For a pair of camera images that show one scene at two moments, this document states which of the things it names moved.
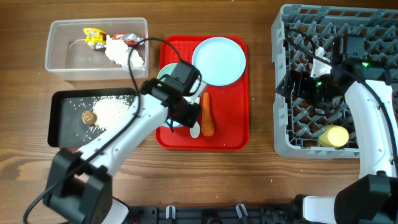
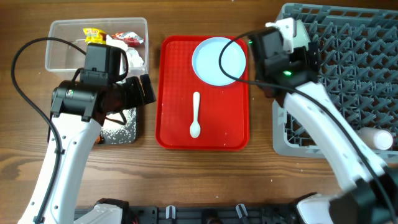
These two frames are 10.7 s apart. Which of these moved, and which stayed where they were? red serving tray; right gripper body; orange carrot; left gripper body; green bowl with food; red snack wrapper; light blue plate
Moved: left gripper body; orange carrot; green bowl with food; right gripper body
Stayed: red snack wrapper; red serving tray; light blue plate
